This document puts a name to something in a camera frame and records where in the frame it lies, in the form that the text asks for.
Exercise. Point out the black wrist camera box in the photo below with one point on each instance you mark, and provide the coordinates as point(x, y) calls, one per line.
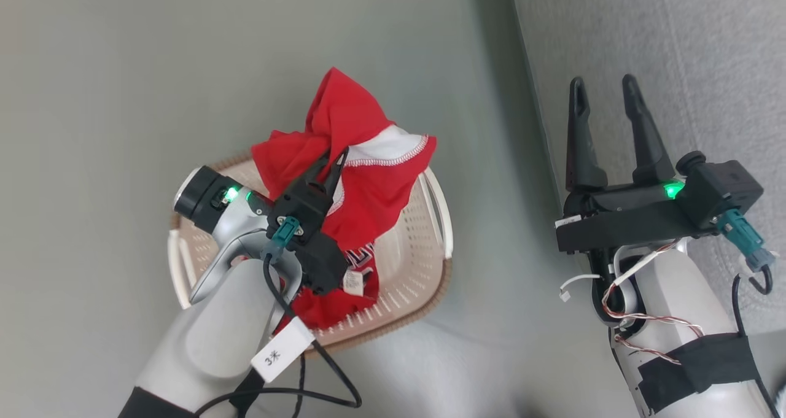
point(304, 206)
point(724, 188)

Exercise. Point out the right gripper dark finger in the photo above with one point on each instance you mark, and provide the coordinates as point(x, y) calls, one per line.
point(580, 154)
point(649, 154)

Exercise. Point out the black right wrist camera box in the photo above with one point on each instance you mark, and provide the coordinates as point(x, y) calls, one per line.
point(724, 188)

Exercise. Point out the black tape band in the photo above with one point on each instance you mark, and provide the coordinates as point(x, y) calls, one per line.
point(700, 363)

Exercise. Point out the teal camera connector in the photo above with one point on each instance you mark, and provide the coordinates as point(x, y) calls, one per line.
point(284, 232)
point(743, 237)

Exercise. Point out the beige perforated laundry basket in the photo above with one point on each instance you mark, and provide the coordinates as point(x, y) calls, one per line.
point(405, 252)

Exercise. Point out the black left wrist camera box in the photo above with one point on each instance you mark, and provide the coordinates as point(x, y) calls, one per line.
point(304, 206)

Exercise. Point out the red white sports garment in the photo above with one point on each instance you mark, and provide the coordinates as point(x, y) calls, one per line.
point(362, 185)

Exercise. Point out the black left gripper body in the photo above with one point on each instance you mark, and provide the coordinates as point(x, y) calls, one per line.
point(322, 264)

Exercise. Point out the grey fabric sofa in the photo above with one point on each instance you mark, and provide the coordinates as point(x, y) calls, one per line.
point(688, 56)

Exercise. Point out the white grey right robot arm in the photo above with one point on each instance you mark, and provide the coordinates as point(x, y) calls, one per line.
point(675, 295)

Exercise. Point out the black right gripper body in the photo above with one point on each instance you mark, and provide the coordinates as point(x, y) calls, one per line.
point(620, 221)

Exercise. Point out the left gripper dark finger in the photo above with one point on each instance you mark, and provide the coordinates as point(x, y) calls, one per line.
point(316, 169)
point(336, 172)

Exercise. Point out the teal left camera connector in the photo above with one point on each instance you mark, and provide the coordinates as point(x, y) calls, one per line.
point(284, 232)

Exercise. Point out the teal right camera connector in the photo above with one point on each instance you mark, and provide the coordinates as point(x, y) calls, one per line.
point(743, 237)

